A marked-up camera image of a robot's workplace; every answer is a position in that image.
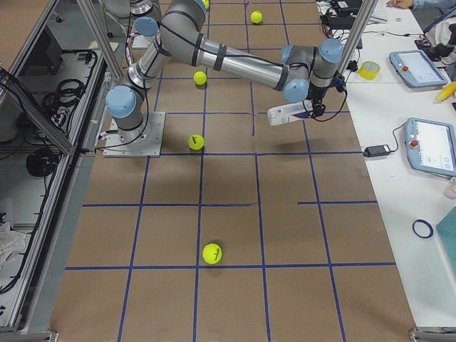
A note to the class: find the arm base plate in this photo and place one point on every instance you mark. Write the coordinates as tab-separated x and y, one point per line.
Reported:
141	42
141	142

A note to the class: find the teach pendant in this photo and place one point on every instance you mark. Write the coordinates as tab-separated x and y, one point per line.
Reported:
430	146
416	69

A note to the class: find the right-side yellow tennis ball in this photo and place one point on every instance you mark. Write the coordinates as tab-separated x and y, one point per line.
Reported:
196	142

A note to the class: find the near left-side yellow tennis ball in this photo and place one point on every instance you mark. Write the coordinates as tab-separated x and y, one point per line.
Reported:
256	17

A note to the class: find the near teach pendant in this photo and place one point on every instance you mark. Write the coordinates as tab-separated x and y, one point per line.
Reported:
430	146

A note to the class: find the centre yellow tennis ball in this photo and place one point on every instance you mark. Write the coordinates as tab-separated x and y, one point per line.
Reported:
200	78

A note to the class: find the yellow banana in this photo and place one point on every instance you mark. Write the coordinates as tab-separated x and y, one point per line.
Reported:
447	92

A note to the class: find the black power adapter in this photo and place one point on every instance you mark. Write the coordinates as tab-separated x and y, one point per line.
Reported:
377	151

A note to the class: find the teal box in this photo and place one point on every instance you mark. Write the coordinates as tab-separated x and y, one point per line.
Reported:
447	234

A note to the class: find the far teach pendant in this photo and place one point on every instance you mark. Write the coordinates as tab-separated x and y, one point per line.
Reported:
416	69

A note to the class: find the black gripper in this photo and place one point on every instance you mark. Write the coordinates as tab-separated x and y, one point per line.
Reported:
316	95

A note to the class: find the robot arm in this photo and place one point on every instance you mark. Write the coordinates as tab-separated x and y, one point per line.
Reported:
303	75

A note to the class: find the nearest yellow tennis ball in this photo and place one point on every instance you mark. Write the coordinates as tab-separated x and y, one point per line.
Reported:
212	253

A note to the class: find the yellow tape roll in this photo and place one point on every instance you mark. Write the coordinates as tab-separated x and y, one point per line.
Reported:
369	70

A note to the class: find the aluminium frame post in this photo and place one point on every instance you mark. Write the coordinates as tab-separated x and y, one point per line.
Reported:
359	25

